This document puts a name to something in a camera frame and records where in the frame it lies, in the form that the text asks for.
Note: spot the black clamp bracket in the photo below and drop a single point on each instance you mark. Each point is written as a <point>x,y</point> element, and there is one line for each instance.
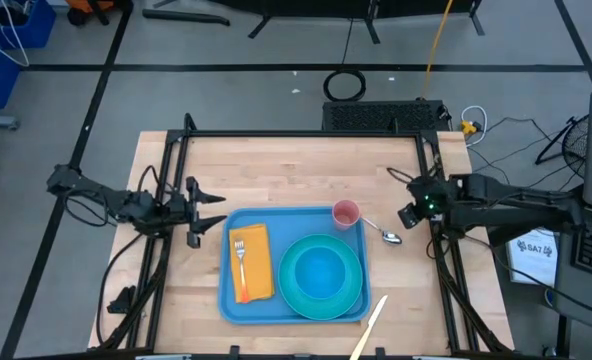
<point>123,300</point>

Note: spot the black bar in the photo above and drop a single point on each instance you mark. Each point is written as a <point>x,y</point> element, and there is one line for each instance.
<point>186,16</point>

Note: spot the orange object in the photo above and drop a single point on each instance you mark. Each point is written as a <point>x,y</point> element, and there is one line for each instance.
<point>91,5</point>

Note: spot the pink plastic cup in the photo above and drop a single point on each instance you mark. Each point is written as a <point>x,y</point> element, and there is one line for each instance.
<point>346,215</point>

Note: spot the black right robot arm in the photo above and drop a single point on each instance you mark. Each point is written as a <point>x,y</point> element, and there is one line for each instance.
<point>501,200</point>

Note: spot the black panel on stand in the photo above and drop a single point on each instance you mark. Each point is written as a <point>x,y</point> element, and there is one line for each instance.
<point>326,6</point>

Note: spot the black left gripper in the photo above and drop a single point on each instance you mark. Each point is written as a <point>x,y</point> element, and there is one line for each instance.
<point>183,212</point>

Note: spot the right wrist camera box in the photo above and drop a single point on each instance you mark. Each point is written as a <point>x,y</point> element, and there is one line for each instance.
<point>408,216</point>

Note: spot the turquoise plastic plate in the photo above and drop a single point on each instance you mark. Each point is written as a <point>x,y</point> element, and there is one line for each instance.
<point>288,290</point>

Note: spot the orange cloth napkin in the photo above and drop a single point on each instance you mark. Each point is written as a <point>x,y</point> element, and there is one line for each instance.
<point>261,260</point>

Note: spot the white printed paper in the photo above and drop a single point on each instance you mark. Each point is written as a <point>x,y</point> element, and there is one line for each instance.
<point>533,260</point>

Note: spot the black metal frame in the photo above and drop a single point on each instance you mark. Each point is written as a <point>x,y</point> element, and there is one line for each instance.
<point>301,133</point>

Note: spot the cream plastic knife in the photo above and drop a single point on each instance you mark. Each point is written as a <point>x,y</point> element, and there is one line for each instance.
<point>371,325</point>

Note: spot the blue plastic tray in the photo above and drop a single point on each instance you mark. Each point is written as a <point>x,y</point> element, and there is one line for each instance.
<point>286,310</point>

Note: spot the blue plastic bowl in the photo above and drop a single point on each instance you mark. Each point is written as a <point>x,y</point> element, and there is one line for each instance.
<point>320,272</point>

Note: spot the yellow plug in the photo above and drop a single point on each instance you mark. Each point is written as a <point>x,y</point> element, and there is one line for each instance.
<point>469,127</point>

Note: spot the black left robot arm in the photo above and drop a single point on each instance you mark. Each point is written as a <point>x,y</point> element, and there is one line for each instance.
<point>126,205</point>

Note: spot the black perforated box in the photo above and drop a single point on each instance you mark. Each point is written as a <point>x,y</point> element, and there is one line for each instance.
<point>376,116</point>

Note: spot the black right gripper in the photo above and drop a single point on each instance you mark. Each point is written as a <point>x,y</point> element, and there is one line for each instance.
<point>433,195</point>

